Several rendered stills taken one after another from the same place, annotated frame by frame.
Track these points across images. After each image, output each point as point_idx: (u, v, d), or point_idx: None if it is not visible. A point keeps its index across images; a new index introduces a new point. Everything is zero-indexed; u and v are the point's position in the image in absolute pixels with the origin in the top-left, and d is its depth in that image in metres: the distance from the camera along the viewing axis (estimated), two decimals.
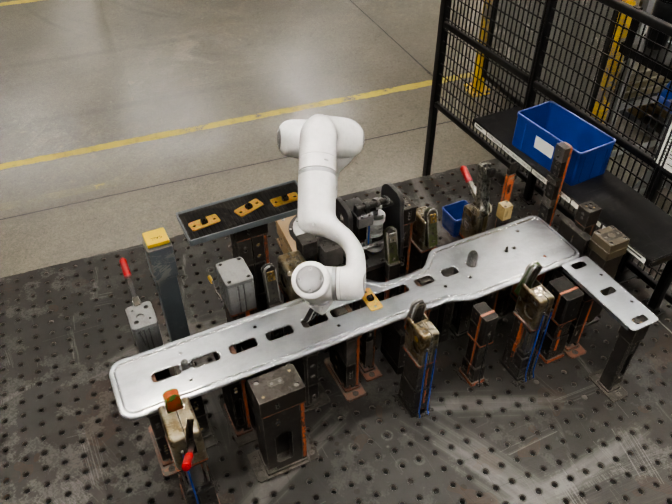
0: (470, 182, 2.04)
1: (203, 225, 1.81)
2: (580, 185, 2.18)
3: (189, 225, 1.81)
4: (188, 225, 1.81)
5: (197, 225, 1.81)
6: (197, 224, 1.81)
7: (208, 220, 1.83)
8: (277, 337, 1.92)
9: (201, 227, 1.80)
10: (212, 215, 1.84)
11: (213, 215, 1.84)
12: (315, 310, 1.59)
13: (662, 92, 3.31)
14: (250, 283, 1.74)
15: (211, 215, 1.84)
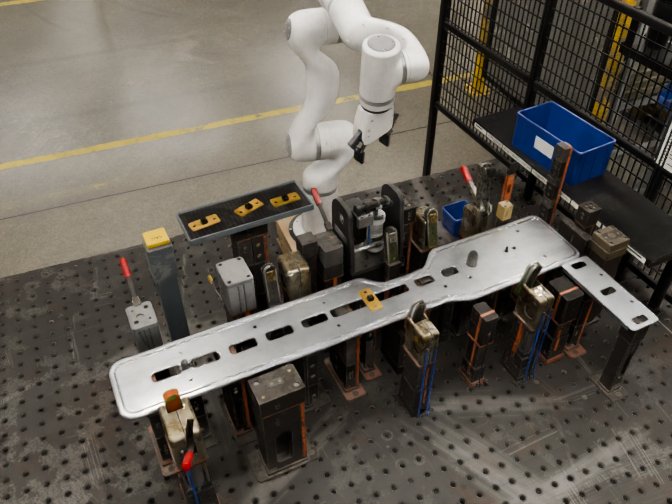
0: (470, 182, 2.04)
1: (203, 225, 1.81)
2: (580, 185, 2.18)
3: (189, 225, 1.81)
4: (188, 225, 1.81)
5: (197, 225, 1.81)
6: (197, 224, 1.81)
7: (208, 220, 1.83)
8: (277, 337, 1.92)
9: (201, 227, 1.80)
10: (212, 215, 1.84)
11: (213, 215, 1.84)
12: None
13: (662, 92, 3.31)
14: (250, 283, 1.74)
15: (211, 215, 1.84)
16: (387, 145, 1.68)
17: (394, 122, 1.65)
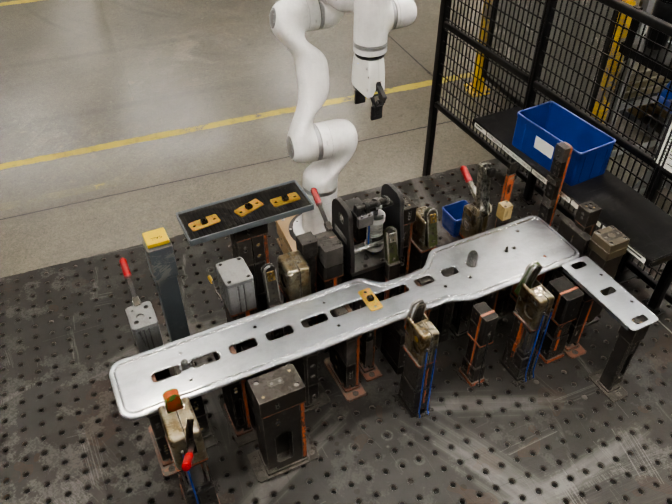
0: (470, 182, 2.04)
1: (203, 225, 1.81)
2: (580, 185, 2.18)
3: (189, 225, 1.81)
4: (188, 225, 1.81)
5: (197, 225, 1.81)
6: (197, 224, 1.81)
7: (208, 220, 1.83)
8: (277, 337, 1.92)
9: (201, 227, 1.80)
10: (212, 215, 1.84)
11: (213, 215, 1.84)
12: None
13: (662, 92, 3.31)
14: (250, 283, 1.74)
15: (211, 215, 1.84)
16: (365, 100, 1.77)
17: None
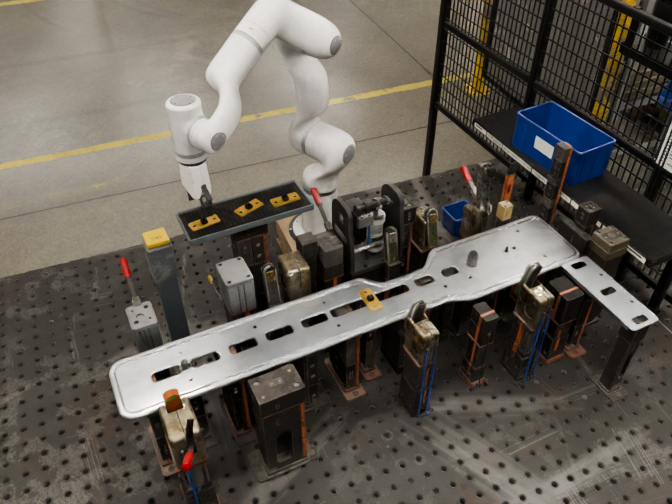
0: (470, 182, 2.04)
1: (203, 225, 1.81)
2: (580, 185, 2.18)
3: (189, 225, 1.81)
4: (188, 225, 1.81)
5: (197, 225, 1.81)
6: (197, 224, 1.81)
7: (208, 220, 1.83)
8: (277, 337, 1.92)
9: (201, 227, 1.80)
10: (212, 215, 1.84)
11: (213, 215, 1.84)
12: None
13: (662, 92, 3.31)
14: (250, 283, 1.74)
15: (211, 215, 1.84)
16: None
17: None
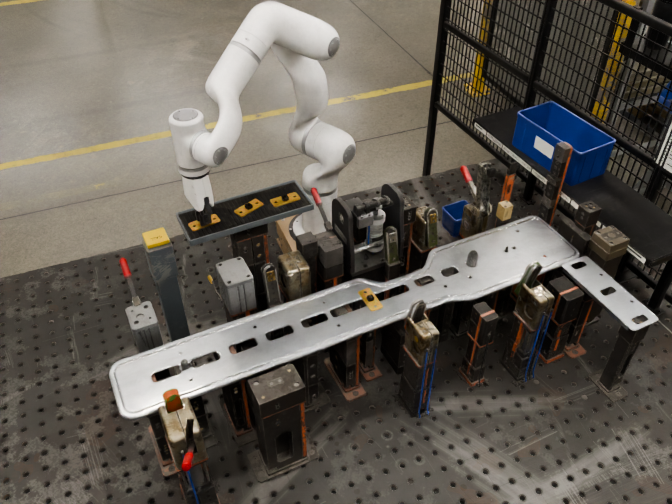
0: (470, 182, 2.04)
1: (203, 225, 1.81)
2: (580, 185, 2.18)
3: (189, 225, 1.81)
4: (188, 225, 1.82)
5: (197, 225, 1.81)
6: (197, 224, 1.81)
7: None
8: (277, 337, 1.92)
9: (201, 227, 1.80)
10: (212, 215, 1.84)
11: (213, 215, 1.84)
12: None
13: (662, 92, 3.31)
14: (250, 283, 1.74)
15: (210, 215, 1.84)
16: None
17: None
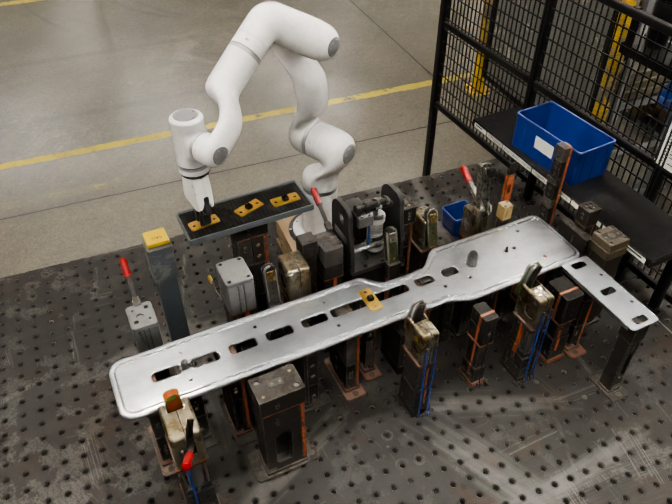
0: (470, 182, 2.04)
1: (203, 225, 1.81)
2: (580, 185, 2.18)
3: (189, 225, 1.81)
4: (188, 225, 1.81)
5: (197, 225, 1.81)
6: (197, 224, 1.81)
7: None
8: (277, 337, 1.92)
9: (201, 227, 1.80)
10: (212, 215, 1.84)
11: (213, 215, 1.84)
12: None
13: (662, 92, 3.31)
14: (250, 283, 1.74)
15: (210, 215, 1.84)
16: None
17: None
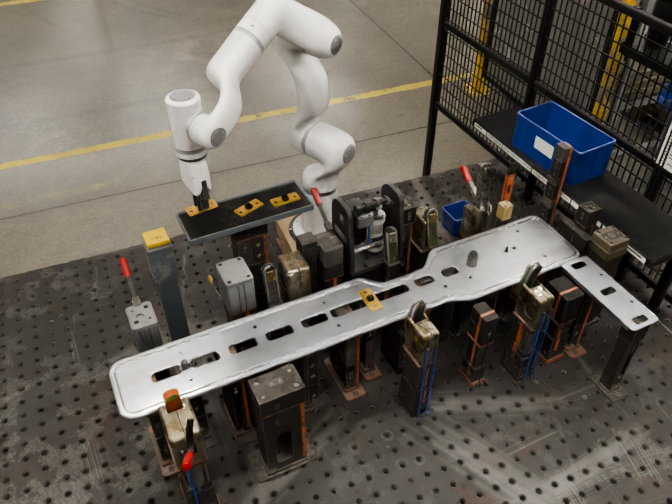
0: (470, 182, 2.04)
1: (200, 210, 1.78)
2: (580, 185, 2.18)
3: (186, 210, 1.78)
4: (185, 210, 1.78)
5: (194, 210, 1.78)
6: (195, 209, 1.78)
7: None
8: (277, 337, 1.92)
9: (198, 212, 1.77)
10: (210, 200, 1.81)
11: (210, 200, 1.81)
12: None
13: (662, 92, 3.31)
14: (250, 283, 1.74)
15: (208, 200, 1.81)
16: None
17: None
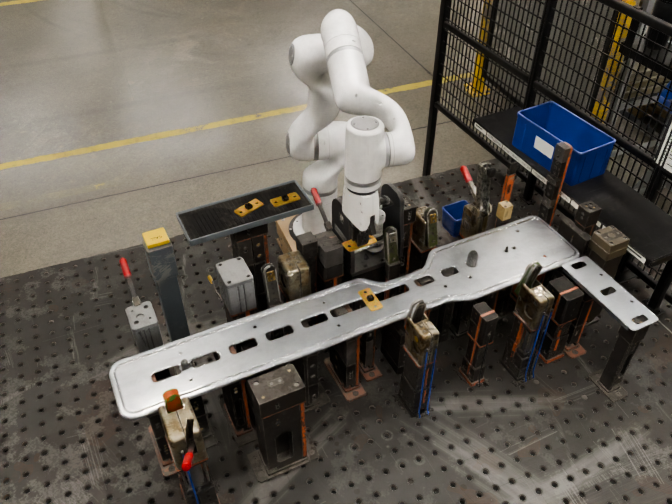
0: (470, 182, 2.04)
1: (359, 245, 1.62)
2: (580, 185, 2.18)
3: (344, 245, 1.62)
4: (342, 244, 1.63)
5: (352, 245, 1.62)
6: (352, 244, 1.63)
7: None
8: (277, 337, 1.92)
9: (357, 248, 1.62)
10: None
11: (368, 234, 1.66)
12: None
13: (662, 92, 3.31)
14: (250, 283, 1.74)
15: None
16: None
17: None
